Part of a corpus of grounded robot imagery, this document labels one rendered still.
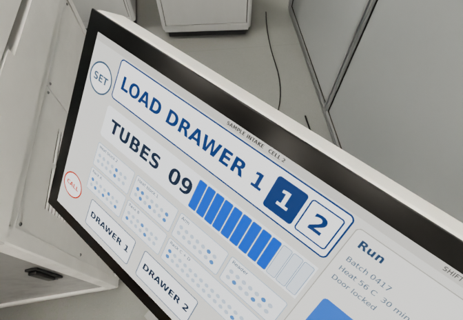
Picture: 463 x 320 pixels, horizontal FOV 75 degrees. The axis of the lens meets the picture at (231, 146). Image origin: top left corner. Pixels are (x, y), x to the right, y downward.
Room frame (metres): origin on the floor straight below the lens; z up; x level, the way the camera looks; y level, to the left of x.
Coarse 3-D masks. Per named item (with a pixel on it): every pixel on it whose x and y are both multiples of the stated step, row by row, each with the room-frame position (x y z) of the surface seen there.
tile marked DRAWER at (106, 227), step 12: (96, 204) 0.15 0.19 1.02; (96, 216) 0.14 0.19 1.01; (108, 216) 0.13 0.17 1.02; (96, 228) 0.12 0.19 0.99; (108, 228) 0.12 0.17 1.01; (120, 228) 0.12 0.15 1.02; (108, 240) 0.11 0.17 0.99; (120, 240) 0.10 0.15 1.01; (132, 240) 0.10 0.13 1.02; (120, 252) 0.09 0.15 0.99
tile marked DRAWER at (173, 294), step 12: (144, 252) 0.09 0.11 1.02; (144, 264) 0.07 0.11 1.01; (156, 264) 0.07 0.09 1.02; (144, 276) 0.06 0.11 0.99; (156, 276) 0.06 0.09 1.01; (168, 276) 0.06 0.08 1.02; (156, 288) 0.05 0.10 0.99; (168, 288) 0.05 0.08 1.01; (180, 288) 0.04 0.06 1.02; (168, 300) 0.03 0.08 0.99; (180, 300) 0.03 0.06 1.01; (192, 300) 0.03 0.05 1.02; (180, 312) 0.02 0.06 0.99; (192, 312) 0.02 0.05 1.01
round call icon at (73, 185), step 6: (66, 168) 0.20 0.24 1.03; (66, 174) 0.20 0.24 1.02; (72, 174) 0.19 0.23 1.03; (66, 180) 0.19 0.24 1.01; (72, 180) 0.19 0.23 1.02; (78, 180) 0.18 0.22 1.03; (66, 186) 0.18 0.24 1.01; (72, 186) 0.18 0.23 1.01; (78, 186) 0.18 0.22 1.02; (66, 192) 0.18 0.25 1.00; (72, 192) 0.17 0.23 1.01; (78, 192) 0.17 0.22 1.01; (72, 198) 0.17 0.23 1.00; (78, 198) 0.16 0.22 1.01; (78, 204) 0.16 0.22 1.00
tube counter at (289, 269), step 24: (192, 192) 0.13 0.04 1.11; (216, 192) 0.12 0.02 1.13; (216, 216) 0.10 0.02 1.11; (240, 216) 0.10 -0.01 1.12; (240, 240) 0.08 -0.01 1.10; (264, 240) 0.08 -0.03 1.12; (264, 264) 0.06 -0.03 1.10; (288, 264) 0.05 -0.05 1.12; (312, 264) 0.05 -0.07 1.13; (288, 288) 0.04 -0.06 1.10
